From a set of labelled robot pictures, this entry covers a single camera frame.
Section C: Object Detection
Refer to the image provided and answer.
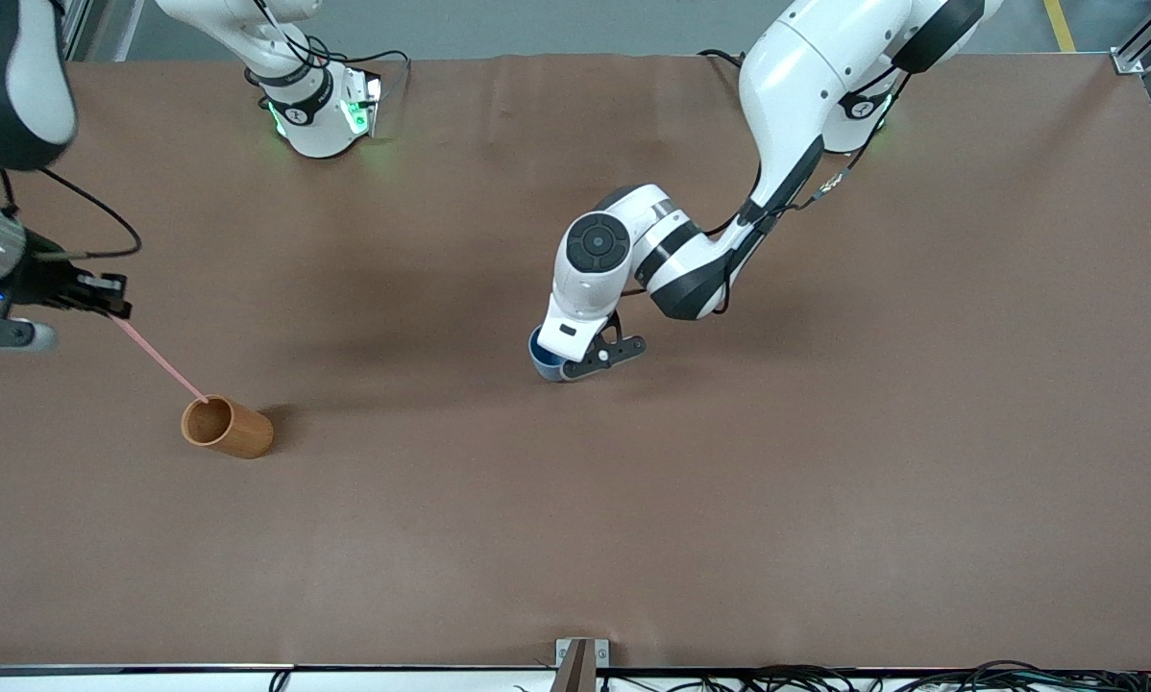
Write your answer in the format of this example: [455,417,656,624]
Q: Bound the blue plastic cup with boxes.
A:
[527,327,569,383]

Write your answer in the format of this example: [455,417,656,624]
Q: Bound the pink chopstick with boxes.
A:
[112,315,209,403]

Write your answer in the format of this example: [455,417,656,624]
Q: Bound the brown wooden cup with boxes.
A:
[181,394,276,460]

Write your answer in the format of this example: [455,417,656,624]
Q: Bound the brown table cover sheet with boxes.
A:
[0,50,1151,672]

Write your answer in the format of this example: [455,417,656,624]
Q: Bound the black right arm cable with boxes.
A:
[0,167,143,262]

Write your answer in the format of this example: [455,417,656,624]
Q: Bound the aluminium frame profile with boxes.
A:
[61,0,146,64]
[1111,0,1151,76]

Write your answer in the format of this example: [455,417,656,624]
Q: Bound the black right base cable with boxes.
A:
[299,35,412,99]

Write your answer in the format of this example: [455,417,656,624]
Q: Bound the metal table edge bracket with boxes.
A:
[555,638,611,692]

